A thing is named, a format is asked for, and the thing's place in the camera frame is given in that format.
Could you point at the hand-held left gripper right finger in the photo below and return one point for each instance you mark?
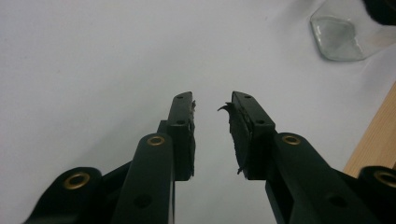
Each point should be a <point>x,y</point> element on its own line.
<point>258,146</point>

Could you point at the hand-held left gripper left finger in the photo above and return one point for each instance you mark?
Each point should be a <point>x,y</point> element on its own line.
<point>180,140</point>

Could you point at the light wooden board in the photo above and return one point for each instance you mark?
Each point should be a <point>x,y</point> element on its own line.
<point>375,140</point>

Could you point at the clear glass dish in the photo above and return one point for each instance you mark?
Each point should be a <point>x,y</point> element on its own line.
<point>342,34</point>

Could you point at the dark object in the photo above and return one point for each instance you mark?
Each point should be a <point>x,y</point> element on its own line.
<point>381,11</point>

